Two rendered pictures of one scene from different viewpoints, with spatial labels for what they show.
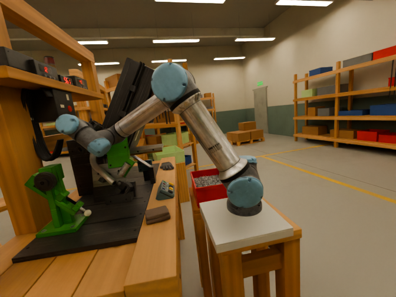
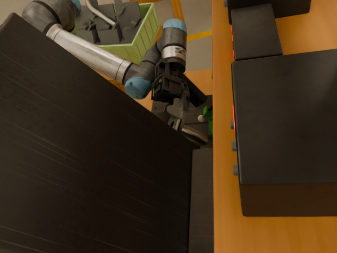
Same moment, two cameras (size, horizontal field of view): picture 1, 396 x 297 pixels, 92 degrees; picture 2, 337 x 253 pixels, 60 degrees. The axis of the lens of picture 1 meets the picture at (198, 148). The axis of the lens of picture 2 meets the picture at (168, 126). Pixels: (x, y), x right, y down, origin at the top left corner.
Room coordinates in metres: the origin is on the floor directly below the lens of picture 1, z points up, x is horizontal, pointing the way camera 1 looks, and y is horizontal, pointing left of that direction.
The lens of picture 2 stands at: (1.49, 0.72, 1.84)
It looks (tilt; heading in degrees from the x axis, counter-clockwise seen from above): 50 degrees down; 207
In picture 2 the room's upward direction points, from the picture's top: 21 degrees counter-clockwise
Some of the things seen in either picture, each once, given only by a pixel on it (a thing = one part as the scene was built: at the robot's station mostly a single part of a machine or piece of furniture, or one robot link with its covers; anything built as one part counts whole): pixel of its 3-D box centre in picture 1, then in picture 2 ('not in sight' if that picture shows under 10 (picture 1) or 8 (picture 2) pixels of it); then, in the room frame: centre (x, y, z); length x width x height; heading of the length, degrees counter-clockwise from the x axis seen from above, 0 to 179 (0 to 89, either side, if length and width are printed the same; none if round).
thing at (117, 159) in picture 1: (119, 147); not in sight; (1.08, 0.45, 1.17); 0.13 x 0.12 x 0.20; 6
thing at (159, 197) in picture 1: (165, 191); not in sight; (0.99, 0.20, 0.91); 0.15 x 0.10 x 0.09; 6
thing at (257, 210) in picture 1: (243, 196); not in sight; (0.77, -0.17, 0.94); 0.15 x 0.15 x 0.10
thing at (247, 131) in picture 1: (244, 132); not in sight; (7.24, -1.84, 0.37); 1.20 x 0.80 x 0.74; 111
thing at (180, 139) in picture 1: (146, 123); not in sight; (4.45, 1.12, 1.19); 2.30 x 0.55 x 2.39; 54
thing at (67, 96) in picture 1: (53, 106); not in sight; (1.01, 0.71, 1.42); 0.17 x 0.12 x 0.15; 6
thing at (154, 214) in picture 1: (157, 214); not in sight; (0.74, 0.20, 0.91); 0.10 x 0.08 x 0.03; 106
